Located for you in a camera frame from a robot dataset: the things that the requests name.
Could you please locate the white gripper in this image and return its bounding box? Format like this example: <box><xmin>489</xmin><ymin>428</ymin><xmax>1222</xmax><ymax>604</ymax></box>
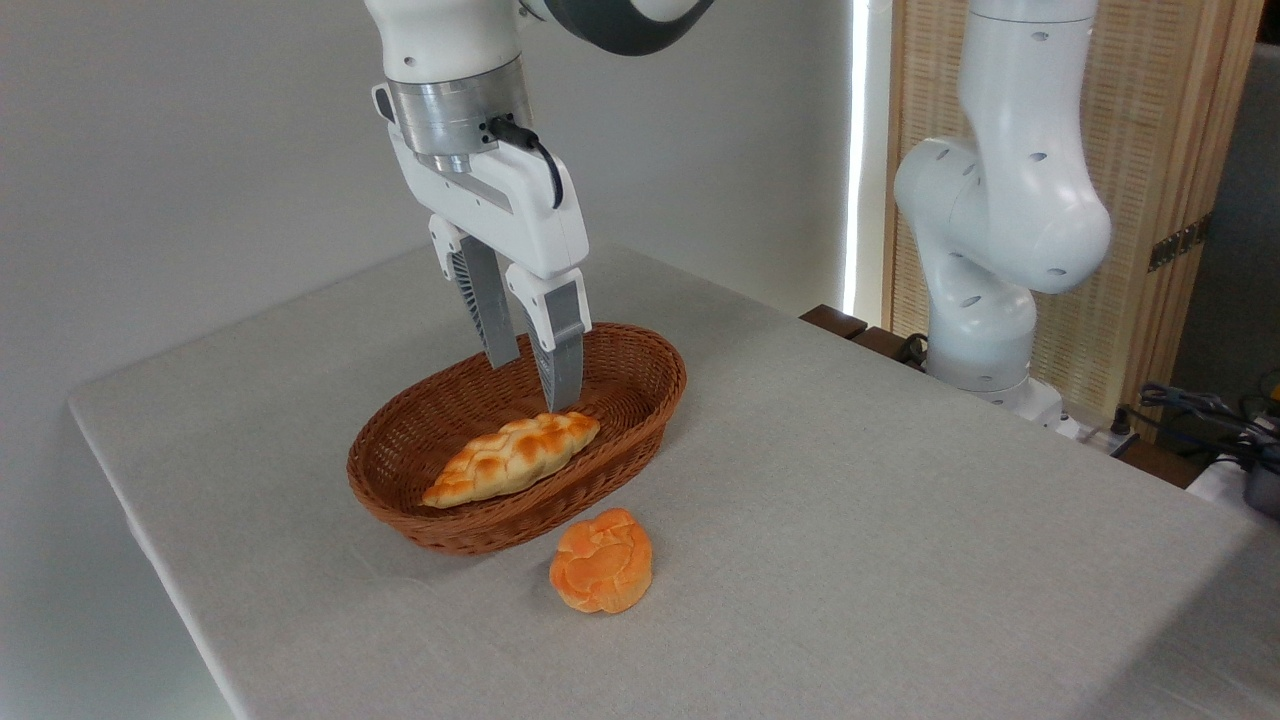
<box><xmin>372</xmin><ymin>85</ymin><xmax>593</xmax><ymax>414</ymax></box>

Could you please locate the braided golden bread loaf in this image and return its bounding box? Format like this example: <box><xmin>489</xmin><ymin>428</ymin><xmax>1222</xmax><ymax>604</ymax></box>
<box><xmin>421</xmin><ymin>411</ymin><xmax>602</xmax><ymax>509</ymax></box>

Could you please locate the round orange bread bun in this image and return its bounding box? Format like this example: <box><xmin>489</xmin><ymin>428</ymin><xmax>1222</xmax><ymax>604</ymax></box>
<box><xmin>549</xmin><ymin>508</ymin><xmax>654</xmax><ymax>615</ymax></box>

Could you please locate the brown wicker oval basket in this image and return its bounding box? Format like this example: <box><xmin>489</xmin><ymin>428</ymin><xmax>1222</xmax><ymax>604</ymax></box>
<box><xmin>347</xmin><ymin>322</ymin><xmax>688</xmax><ymax>556</ymax></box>

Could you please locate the grey tablecloth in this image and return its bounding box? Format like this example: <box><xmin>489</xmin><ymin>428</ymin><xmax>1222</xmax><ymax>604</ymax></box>
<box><xmin>68</xmin><ymin>240</ymin><xmax>1280</xmax><ymax>720</ymax></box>

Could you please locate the white power strip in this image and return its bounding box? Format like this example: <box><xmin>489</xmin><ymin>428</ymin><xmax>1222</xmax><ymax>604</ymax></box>
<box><xmin>1058</xmin><ymin>413</ymin><xmax>1141</xmax><ymax>458</ymax></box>

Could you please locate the metal screen hinge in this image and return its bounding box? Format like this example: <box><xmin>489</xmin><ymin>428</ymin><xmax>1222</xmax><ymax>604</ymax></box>
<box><xmin>1148</xmin><ymin>214</ymin><xmax>1213</xmax><ymax>273</ymax></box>

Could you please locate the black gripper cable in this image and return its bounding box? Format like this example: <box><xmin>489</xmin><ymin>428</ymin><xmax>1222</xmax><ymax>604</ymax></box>
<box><xmin>487</xmin><ymin>117</ymin><xmax>566</xmax><ymax>210</ymax></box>

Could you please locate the black cable bundle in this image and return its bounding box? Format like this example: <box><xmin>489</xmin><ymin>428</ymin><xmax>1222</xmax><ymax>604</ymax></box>
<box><xmin>1138</xmin><ymin>380</ymin><xmax>1280</xmax><ymax>471</ymax></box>

